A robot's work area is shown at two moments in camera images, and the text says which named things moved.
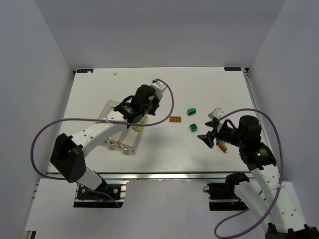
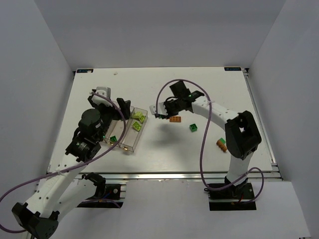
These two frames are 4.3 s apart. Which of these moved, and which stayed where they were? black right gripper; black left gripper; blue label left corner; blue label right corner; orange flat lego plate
Moved: black right gripper; black left gripper
Stayed: blue label left corner; orange flat lego plate; blue label right corner
